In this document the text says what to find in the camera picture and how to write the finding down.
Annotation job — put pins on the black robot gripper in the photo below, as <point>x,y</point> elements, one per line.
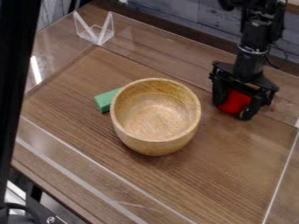
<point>243,76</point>

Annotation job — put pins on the red plush tomato toy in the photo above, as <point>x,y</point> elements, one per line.
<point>235,102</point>

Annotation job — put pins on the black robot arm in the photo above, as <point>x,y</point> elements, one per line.
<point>262,25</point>

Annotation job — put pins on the round wooden bowl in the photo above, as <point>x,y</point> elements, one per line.
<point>156,114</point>

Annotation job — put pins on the clear acrylic tray walls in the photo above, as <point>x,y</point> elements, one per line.
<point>235,174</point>

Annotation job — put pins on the green rectangular block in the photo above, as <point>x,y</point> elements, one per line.
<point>104,99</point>

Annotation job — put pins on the clear acrylic corner bracket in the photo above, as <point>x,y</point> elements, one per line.
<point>96,34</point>

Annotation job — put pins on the black metal table frame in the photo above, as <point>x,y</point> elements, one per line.
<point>27,204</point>

